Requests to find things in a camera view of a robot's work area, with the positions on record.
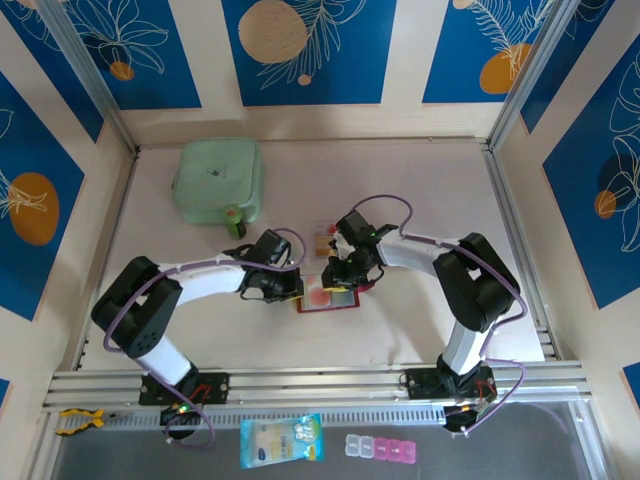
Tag red card holder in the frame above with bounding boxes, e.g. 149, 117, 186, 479
294, 272, 376, 315

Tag mint green zip pouch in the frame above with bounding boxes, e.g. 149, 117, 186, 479
170, 137, 265, 226

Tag pink card with orange circle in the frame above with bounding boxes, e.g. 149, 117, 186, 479
305, 276, 332, 307

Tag slotted cable duct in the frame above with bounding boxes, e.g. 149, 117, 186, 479
53, 405, 447, 435

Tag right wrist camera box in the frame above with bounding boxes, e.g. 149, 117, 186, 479
328, 209, 375, 259

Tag yellow handled pliers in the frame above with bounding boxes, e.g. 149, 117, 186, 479
55, 407, 119, 437

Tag aluminium side rail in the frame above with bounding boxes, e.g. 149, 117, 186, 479
73, 149, 140, 372
482, 144, 559, 361

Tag clear plastic box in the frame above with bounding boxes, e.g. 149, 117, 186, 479
309, 219, 342, 261

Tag pink and white pill organizer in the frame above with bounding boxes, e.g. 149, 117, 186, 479
344, 433, 418, 464

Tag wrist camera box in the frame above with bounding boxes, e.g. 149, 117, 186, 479
328, 209, 375, 259
254, 229, 293, 270

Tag wet wipes pack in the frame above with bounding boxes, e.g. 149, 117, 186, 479
239, 412, 325, 470

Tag aluminium frame post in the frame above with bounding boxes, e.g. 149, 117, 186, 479
487, 0, 576, 151
34, 0, 141, 154

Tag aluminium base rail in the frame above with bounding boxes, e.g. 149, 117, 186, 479
42, 362, 592, 416

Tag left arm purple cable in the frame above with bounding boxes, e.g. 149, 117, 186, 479
102, 228, 307, 449

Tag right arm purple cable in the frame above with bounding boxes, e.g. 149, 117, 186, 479
349, 193, 529, 436

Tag green bottle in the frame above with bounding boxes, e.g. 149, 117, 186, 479
223, 205, 249, 241

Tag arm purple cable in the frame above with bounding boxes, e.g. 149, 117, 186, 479
102, 228, 307, 449
349, 193, 529, 436

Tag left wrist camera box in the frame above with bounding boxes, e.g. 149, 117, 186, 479
254, 229, 293, 270

